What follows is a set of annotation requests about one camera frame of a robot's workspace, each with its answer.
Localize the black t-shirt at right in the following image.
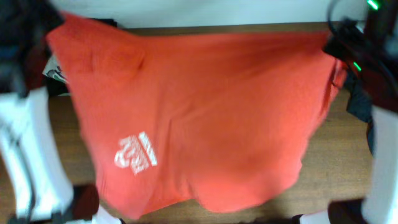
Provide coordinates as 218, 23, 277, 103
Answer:
343, 71, 374, 155

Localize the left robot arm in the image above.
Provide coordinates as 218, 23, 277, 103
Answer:
1, 0, 120, 223

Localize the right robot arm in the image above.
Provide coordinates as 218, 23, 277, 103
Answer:
288, 0, 397, 224

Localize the orange soccer t-shirt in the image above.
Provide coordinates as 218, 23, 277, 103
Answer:
47, 14, 345, 218

